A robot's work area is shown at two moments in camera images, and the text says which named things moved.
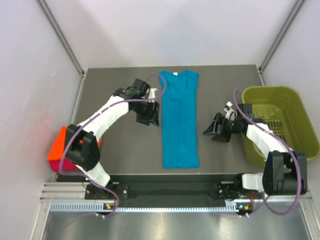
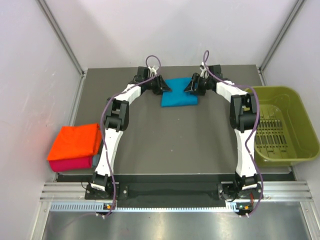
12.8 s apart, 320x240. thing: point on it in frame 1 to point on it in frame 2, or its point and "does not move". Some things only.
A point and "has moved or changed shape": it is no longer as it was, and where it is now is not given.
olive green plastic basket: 282,111 does not move
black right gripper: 224,137 to 196,79
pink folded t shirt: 67,165 does not move
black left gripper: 146,119 to 161,85
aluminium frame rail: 65,192 does not move
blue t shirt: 180,120 has moved or changed shape
